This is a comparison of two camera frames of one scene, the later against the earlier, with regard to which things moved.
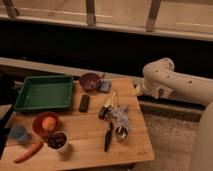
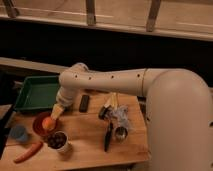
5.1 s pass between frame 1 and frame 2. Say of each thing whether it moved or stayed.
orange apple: stayed
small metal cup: stayed
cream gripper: moved
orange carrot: stayed
